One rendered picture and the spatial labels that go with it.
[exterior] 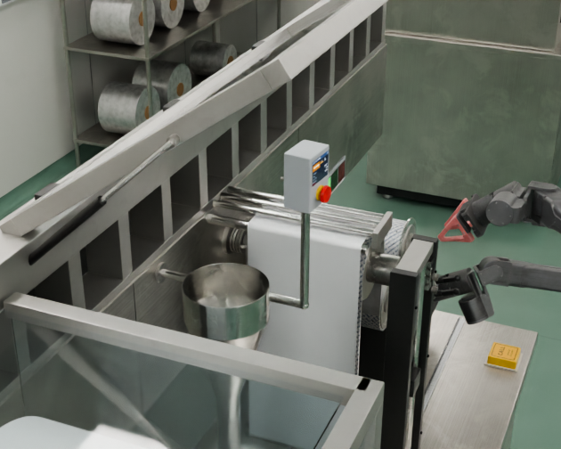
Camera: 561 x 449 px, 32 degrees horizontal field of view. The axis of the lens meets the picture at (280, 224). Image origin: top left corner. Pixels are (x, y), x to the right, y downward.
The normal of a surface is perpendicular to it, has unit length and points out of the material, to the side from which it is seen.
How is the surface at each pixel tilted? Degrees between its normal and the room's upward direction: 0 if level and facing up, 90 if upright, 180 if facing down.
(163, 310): 90
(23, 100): 90
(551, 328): 0
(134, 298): 90
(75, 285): 90
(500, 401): 0
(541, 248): 0
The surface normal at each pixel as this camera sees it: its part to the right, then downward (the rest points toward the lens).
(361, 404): 0.00, -0.88
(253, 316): 0.67, 0.35
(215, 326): -0.15, 0.46
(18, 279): 0.92, 0.18
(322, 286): -0.38, 0.43
